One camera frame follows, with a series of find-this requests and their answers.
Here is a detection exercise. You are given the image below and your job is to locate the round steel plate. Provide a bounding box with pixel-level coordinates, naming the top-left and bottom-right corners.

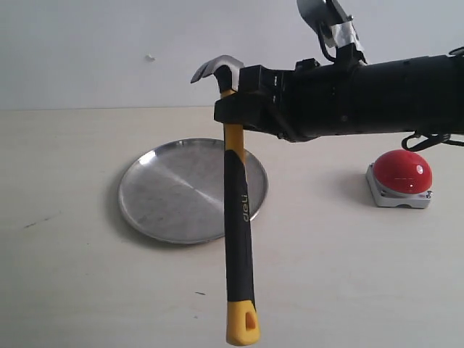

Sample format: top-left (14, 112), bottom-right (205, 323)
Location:
top-left (117, 137), bottom-right (270, 245)

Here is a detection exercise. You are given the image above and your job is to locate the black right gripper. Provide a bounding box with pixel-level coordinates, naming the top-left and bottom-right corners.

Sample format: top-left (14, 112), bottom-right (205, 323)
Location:
top-left (213, 59), bottom-right (363, 142)

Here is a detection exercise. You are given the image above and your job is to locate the red dome push button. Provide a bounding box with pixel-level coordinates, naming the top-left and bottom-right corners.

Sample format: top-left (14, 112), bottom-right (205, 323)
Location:
top-left (365, 149), bottom-right (433, 209)

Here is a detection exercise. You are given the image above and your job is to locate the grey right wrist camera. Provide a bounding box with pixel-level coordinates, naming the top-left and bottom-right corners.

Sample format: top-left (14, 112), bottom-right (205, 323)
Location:
top-left (297, 0), bottom-right (368, 65)

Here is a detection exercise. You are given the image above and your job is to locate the yellow black claw hammer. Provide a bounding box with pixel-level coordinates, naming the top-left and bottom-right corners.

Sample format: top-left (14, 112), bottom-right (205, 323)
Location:
top-left (190, 54), bottom-right (261, 346)

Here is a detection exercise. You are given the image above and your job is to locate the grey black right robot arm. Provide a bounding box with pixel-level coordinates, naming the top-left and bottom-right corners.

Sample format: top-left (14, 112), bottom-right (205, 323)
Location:
top-left (214, 55), bottom-right (463, 142)

